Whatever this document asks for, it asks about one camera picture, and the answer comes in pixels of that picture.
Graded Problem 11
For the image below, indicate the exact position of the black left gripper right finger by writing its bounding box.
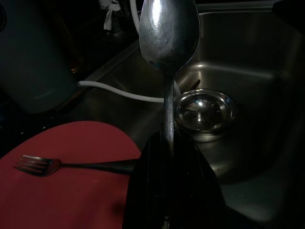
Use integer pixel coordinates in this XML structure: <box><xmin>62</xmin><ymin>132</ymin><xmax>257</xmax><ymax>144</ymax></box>
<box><xmin>171</xmin><ymin>136</ymin><xmax>228</xmax><ymax>229</ymax></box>

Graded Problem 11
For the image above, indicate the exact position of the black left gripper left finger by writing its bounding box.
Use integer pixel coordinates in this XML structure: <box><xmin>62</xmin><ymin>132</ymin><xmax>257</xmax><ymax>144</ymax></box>
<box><xmin>124</xmin><ymin>130</ymin><xmax>172</xmax><ymax>229</ymax></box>

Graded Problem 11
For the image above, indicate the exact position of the stainless steel bowl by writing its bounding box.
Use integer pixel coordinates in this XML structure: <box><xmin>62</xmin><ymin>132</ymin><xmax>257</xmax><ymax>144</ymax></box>
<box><xmin>174</xmin><ymin>88</ymin><xmax>239</xmax><ymax>143</ymax></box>

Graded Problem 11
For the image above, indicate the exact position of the pink round plate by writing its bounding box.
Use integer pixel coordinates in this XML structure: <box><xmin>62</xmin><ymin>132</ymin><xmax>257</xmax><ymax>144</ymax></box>
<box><xmin>0</xmin><ymin>120</ymin><xmax>142</xmax><ymax>229</ymax></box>

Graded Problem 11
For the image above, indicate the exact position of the metal fork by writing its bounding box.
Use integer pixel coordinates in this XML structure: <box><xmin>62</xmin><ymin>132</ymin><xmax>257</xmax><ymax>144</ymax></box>
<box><xmin>13</xmin><ymin>154</ymin><xmax>137</xmax><ymax>177</ymax></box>

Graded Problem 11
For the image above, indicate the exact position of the metal spoon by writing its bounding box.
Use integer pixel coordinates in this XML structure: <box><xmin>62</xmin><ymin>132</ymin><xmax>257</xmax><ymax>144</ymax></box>
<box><xmin>138</xmin><ymin>0</ymin><xmax>201</xmax><ymax>156</ymax></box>

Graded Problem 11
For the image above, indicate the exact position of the stainless steel sink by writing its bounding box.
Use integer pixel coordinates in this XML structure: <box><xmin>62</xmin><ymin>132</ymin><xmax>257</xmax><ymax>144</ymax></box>
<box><xmin>82</xmin><ymin>0</ymin><xmax>305</xmax><ymax>229</ymax></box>

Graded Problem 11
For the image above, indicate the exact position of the yellow oil bottle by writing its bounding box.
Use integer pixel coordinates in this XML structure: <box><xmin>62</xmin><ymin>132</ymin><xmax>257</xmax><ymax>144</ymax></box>
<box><xmin>57</xmin><ymin>13</ymin><xmax>84</xmax><ymax>74</ymax></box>

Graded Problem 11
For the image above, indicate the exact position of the metal faucet base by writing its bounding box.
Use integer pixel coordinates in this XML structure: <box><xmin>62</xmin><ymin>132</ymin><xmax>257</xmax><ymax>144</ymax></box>
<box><xmin>107</xmin><ymin>14</ymin><xmax>127</xmax><ymax>37</ymax></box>

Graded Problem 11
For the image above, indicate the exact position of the grey thermos jug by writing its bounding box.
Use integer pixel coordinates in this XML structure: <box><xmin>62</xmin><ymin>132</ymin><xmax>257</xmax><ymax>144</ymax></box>
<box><xmin>0</xmin><ymin>0</ymin><xmax>80</xmax><ymax>115</ymax></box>

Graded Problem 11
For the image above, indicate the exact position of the white cloth tie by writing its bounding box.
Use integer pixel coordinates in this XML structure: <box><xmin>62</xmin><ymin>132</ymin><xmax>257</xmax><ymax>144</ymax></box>
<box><xmin>103</xmin><ymin>0</ymin><xmax>122</xmax><ymax>31</ymax></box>

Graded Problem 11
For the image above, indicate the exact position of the white hose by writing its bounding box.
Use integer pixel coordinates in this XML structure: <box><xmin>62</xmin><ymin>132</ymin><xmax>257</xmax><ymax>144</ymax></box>
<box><xmin>77</xmin><ymin>0</ymin><xmax>182</xmax><ymax>104</ymax></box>

